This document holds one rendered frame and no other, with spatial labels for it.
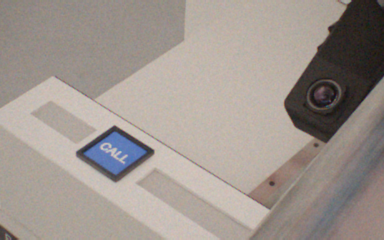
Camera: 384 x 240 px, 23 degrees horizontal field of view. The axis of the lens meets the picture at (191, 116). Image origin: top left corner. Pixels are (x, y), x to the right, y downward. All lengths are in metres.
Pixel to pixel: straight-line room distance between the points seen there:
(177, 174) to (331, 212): 0.62
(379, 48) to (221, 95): 0.66
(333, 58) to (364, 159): 0.27
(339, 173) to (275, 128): 0.86
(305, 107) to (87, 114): 0.44
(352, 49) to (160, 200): 0.35
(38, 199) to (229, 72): 0.38
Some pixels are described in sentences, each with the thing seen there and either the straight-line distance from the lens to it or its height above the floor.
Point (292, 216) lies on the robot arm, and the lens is 0.30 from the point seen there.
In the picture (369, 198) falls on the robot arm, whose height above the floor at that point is 1.38.
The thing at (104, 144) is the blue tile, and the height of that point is 0.96.
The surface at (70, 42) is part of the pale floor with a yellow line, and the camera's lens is 2.70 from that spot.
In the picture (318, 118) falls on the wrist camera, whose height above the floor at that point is 1.23.
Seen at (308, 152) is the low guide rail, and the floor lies 0.85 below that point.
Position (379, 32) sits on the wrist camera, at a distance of 0.59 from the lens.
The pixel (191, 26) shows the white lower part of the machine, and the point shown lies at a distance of 1.67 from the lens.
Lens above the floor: 1.60
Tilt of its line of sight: 41 degrees down
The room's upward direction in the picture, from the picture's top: 3 degrees clockwise
